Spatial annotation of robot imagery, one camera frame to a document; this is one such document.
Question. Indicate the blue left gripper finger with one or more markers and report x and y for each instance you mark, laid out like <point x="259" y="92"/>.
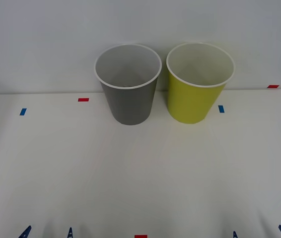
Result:
<point x="70" y="233"/>
<point x="25" y="233"/>

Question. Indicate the yellow-green plastic waste bin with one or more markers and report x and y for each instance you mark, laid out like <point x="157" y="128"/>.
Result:
<point x="192" y="101"/>

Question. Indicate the grey plastic waste bin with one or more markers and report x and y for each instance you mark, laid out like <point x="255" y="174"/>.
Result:
<point x="130" y="104"/>

